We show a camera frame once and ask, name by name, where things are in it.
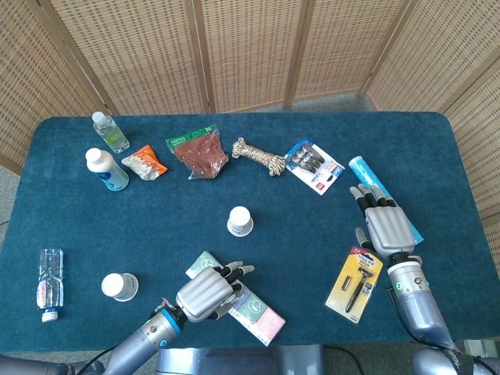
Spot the battery blister pack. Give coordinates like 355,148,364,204
284,137,345,196

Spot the multicolour tissue pack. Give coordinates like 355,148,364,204
184,251,287,348

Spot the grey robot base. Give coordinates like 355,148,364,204
155,343,325,375

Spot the blue table cloth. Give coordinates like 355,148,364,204
0,112,500,355

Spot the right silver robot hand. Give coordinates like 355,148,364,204
349,184,416,259

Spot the white floral paper cup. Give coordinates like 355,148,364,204
101,272,140,302
227,205,255,238

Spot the orange white snack packet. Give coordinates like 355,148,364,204
121,145,169,181

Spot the striped rope bundle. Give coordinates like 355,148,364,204
231,137,288,177

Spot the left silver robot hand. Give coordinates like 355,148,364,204
175,260,255,323

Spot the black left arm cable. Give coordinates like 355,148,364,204
73,345,118,375

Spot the black floor cable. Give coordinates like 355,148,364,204
326,345,364,375

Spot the yellow razor blister pack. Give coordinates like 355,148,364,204
325,245,384,324

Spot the clear bottle green label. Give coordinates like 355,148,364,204
91,111,130,154

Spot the woven wooden folding screen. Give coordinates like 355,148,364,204
0,0,500,274

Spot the white milk bottle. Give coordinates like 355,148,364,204
84,147,130,192

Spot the blue plastic roll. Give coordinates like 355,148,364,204
348,155,425,246

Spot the bag of brown snack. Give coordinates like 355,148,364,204
165,123,230,180

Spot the crushed clear water bottle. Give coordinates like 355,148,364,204
37,248,65,323

